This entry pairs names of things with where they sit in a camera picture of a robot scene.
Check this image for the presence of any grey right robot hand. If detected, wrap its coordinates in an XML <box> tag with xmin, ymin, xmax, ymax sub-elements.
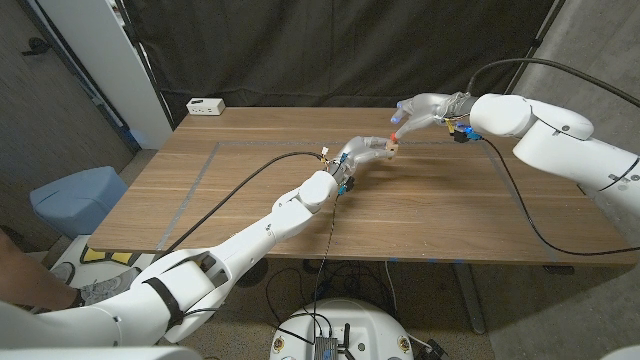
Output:
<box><xmin>389</xmin><ymin>92</ymin><xmax>476</xmax><ymax>143</ymax></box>

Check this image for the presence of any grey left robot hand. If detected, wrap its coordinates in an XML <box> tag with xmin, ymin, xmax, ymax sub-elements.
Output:
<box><xmin>327</xmin><ymin>135</ymin><xmax>399</xmax><ymax>186</ymax></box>

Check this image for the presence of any black backdrop stand pole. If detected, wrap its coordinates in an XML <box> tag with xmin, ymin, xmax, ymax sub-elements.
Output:
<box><xmin>114</xmin><ymin>0</ymin><xmax>176</xmax><ymax>131</ymax></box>
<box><xmin>497</xmin><ymin>0</ymin><xmax>569</xmax><ymax>109</ymax></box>

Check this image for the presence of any white power strip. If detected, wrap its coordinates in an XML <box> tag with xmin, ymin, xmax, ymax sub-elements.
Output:
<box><xmin>185</xmin><ymin>97</ymin><xmax>226</xmax><ymax>117</ymax></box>

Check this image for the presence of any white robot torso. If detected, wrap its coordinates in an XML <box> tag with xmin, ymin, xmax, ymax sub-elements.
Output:
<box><xmin>269</xmin><ymin>298</ymin><xmax>414</xmax><ymax>360</ymax></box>

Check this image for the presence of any grey table leg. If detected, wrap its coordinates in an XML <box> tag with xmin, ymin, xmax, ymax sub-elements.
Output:
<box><xmin>452</xmin><ymin>262</ymin><xmax>487</xmax><ymax>335</ymax></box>

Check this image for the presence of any grey module on torso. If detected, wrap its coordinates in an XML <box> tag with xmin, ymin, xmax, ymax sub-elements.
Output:
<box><xmin>313</xmin><ymin>335</ymin><xmax>340</xmax><ymax>360</ymax></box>

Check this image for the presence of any white cabinet panel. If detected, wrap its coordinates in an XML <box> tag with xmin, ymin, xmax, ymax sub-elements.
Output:
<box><xmin>37</xmin><ymin>0</ymin><xmax>174</xmax><ymax>150</ymax></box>

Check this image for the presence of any yellow and black floor object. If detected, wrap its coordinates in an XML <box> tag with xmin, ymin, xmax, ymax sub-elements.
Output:
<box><xmin>79</xmin><ymin>245</ymin><xmax>134</xmax><ymax>265</ymax></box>

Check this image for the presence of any blue padded stool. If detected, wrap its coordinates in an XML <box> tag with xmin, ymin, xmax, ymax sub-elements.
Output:
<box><xmin>28</xmin><ymin>165</ymin><xmax>129</xmax><ymax>241</ymax></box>

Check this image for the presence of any person's bare limb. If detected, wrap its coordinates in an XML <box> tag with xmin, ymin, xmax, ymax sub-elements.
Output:
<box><xmin>0</xmin><ymin>227</ymin><xmax>84</xmax><ymax>311</ymax></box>

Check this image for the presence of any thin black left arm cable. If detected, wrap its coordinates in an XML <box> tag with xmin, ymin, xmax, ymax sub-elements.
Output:
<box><xmin>184</xmin><ymin>195</ymin><xmax>341</xmax><ymax>346</ymax></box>

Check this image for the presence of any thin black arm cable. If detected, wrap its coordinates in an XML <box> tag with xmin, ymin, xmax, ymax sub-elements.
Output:
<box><xmin>480</xmin><ymin>137</ymin><xmax>640</xmax><ymax>257</ymax></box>
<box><xmin>184</xmin><ymin>195</ymin><xmax>341</xmax><ymax>346</ymax></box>

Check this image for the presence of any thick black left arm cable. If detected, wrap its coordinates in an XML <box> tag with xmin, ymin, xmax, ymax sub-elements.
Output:
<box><xmin>149</xmin><ymin>151</ymin><xmax>329</xmax><ymax>266</ymax></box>

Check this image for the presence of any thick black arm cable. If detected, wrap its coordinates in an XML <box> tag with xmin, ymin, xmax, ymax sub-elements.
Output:
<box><xmin>149</xmin><ymin>151</ymin><xmax>329</xmax><ymax>266</ymax></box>
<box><xmin>465</xmin><ymin>57</ymin><xmax>640</xmax><ymax>109</ymax></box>

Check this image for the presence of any black floor cable tangle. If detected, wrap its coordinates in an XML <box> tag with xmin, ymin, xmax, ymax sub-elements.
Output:
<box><xmin>264</xmin><ymin>258</ymin><xmax>396</xmax><ymax>326</ymax></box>

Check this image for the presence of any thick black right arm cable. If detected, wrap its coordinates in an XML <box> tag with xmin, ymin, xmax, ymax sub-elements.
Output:
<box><xmin>465</xmin><ymin>57</ymin><xmax>640</xmax><ymax>109</ymax></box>

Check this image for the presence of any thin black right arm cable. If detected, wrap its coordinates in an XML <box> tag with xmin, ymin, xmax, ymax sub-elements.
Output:
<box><xmin>480</xmin><ymin>137</ymin><xmax>640</xmax><ymax>257</ymax></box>

